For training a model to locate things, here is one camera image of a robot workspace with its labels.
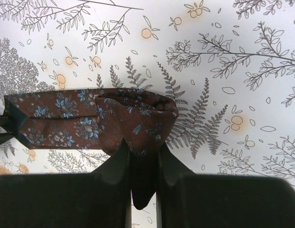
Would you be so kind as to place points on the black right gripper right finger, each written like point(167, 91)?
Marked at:
point(189, 200)

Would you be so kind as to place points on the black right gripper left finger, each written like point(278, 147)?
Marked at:
point(100, 199)

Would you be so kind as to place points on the brown blue floral tie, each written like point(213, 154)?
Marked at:
point(98, 119)

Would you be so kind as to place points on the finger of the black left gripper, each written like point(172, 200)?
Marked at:
point(4, 137)
point(7, 123)

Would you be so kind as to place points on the floral patterned table mat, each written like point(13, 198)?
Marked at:
point(229, 65)

